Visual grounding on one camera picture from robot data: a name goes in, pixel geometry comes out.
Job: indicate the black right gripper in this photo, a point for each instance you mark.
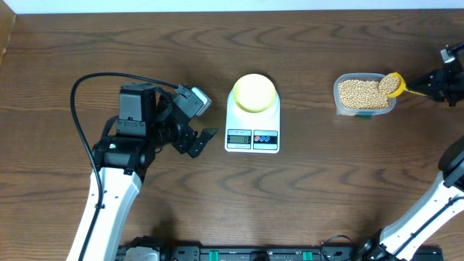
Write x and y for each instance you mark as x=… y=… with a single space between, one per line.
x=440 y=89

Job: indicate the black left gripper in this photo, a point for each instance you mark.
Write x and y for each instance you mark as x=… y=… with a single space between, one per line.
x=183 y=143

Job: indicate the yellow plastic measuring scoop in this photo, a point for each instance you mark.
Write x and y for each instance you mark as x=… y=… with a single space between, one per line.
x=393 y=85

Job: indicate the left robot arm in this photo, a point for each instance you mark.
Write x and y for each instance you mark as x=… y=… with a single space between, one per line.
x=149 y=119

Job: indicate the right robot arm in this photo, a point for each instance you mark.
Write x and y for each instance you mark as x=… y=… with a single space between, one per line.
x=443 y=200

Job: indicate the white digital kitchen scale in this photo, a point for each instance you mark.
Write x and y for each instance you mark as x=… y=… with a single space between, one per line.
x=249 y=132

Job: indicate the pale yellow bowl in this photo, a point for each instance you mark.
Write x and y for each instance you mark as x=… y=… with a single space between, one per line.
x=254 y=93

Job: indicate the clear plastic container of soybeans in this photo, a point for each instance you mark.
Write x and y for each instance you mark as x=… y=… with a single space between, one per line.
x=356 y=94

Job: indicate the cardboard box at edge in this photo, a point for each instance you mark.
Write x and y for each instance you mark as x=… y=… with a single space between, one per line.
x=7 y=21

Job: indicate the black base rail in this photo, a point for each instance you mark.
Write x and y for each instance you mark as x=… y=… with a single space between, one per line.
x=147 y=248

